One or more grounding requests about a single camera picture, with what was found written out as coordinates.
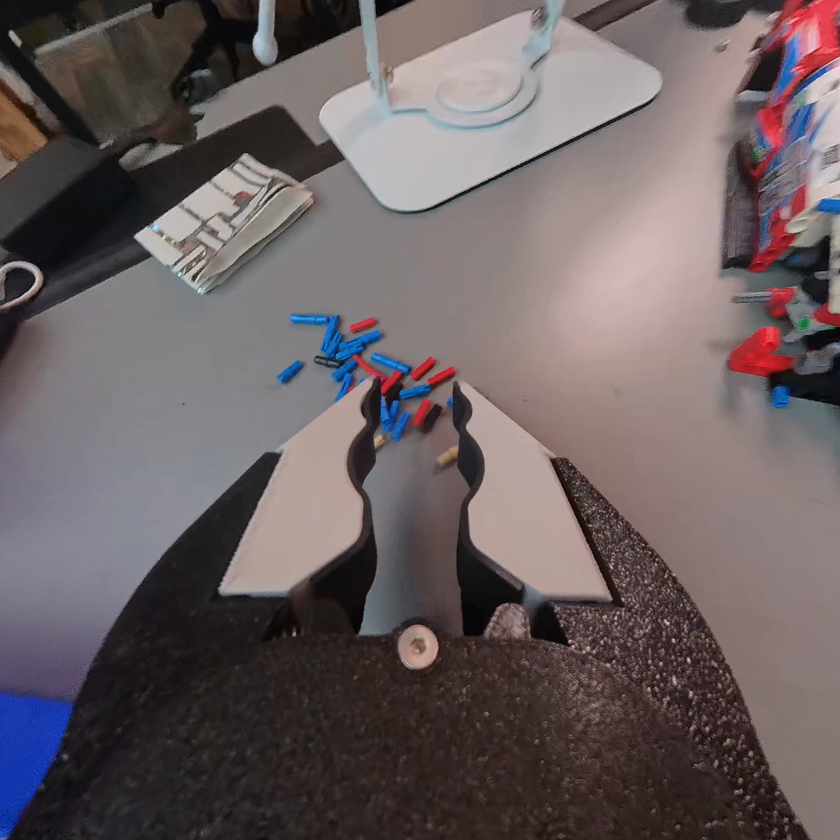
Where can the toy brick race car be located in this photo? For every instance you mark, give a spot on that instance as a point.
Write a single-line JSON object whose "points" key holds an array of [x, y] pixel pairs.
{"points": [[787, 164]]}

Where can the folded sticker sheets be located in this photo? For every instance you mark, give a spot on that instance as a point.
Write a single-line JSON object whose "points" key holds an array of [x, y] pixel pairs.
{"points": [[229, 223]]}

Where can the black toy tire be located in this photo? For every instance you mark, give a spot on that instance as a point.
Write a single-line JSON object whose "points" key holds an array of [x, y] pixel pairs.
{"points": [[728, 12]]}

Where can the grey desk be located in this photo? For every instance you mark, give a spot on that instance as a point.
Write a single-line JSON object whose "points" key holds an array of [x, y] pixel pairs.
{"points": [[590, 295]]}

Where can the blue divided parts bin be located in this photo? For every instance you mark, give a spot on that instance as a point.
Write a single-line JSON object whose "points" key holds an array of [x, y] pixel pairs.
{"points": [[29, 754]]}

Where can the pile of small connector pins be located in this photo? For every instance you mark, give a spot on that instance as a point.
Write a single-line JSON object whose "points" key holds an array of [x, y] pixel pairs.
{"points": [[354, 354]]}

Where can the white book stand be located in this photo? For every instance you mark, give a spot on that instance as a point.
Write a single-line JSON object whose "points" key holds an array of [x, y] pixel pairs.
{"points": [[577, 85]]}

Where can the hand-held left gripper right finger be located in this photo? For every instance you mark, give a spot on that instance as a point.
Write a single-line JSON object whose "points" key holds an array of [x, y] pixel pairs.
{"points": [[531, 525]]}

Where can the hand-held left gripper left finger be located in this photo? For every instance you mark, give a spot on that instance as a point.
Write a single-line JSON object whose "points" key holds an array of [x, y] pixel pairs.
{"points": [[308, 518]]}

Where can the wooden table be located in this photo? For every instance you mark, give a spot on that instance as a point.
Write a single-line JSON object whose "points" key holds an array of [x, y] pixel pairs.
{"points": [[16, 124]]}

